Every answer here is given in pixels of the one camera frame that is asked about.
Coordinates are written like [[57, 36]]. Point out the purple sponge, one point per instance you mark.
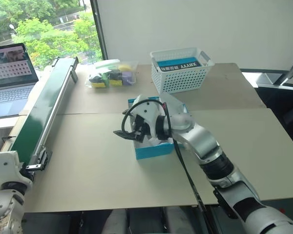
[[127, 76]]

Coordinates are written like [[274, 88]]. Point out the grey open laptop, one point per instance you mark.
[[8, 80]]

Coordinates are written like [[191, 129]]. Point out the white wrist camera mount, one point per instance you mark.
[[5, 165], [147, 109]]

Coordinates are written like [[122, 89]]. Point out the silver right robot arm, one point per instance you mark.
[[200, 143]]

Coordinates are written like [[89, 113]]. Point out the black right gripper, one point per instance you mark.
[[142, 126]]

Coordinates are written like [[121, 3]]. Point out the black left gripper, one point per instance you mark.
[[27, 174]]

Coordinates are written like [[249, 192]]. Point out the clear plastic bag of sponges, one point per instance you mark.
[[112, 74]]

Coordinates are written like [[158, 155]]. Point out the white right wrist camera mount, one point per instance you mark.
[[147, 109]]

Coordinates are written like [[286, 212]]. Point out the black window frame post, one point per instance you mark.
[[99, 29]]

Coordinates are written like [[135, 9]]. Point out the white perforated plastic basket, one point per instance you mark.
[[180, 78]]

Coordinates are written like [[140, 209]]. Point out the grey metal stand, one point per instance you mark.
[[280, 75]]

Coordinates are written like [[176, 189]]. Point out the blue cardboard shoebox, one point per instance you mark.
[[156, 151]]

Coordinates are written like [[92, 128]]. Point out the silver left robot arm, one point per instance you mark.
[[5, 209]]

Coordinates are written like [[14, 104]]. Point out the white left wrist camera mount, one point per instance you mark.
[[5, 165]]

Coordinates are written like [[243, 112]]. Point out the white tissue paper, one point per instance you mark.
[[151, 142]]

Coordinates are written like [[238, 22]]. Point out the yellow sponge with black pad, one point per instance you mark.
[[99, 84]]

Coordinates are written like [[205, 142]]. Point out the green conveyor belt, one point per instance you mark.
[[42, 109]]

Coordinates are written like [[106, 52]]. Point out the blue and black printed box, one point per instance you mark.
[[179, 64]]

